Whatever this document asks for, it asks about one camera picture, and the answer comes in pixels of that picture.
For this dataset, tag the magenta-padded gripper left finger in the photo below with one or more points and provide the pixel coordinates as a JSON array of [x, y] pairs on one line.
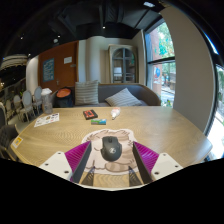
[[56, 165]]

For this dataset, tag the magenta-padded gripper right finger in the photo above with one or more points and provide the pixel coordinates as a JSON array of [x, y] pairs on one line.
[[165, 165]]

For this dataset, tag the black computer mouse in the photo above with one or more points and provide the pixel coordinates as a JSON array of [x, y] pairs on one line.
[[110, 149]]

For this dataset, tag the yellow square sticker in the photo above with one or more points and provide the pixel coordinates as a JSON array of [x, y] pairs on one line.
[[17, 141]]

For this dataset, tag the white sticker sheet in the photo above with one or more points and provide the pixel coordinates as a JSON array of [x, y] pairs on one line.
[[47, 119]]

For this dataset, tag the dark tufted chair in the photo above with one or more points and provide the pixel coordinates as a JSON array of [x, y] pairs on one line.
[[6, 133]]

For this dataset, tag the small green pack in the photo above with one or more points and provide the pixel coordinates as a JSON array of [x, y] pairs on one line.
[[98, 122]]

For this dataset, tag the black and red box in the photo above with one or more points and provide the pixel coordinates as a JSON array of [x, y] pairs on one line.
[[90, 114]]

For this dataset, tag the black bag with orange top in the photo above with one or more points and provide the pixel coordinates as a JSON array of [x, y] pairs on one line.
[[64, 98]]

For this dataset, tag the group of white chairs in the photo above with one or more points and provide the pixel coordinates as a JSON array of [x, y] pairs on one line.
[[27, 103]]

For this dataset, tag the grey curved sofa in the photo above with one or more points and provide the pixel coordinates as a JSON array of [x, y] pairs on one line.
[[146, 93]]

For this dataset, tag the large striped cushion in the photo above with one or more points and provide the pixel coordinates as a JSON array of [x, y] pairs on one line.
[[86, 92]]

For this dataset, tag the flat striped cushion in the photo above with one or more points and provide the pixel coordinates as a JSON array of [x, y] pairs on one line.
[[123, 98]]

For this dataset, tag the large window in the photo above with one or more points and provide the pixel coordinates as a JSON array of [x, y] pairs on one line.
[[161, 66]]

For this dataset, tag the arched glass-door cabinet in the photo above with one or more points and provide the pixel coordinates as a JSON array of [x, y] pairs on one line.
[[122, 63]]

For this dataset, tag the blue wall poster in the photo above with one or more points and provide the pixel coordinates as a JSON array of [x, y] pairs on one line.
[[48, 70]]

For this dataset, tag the white wall sign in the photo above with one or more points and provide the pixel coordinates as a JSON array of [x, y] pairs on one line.
[[68, 60]]

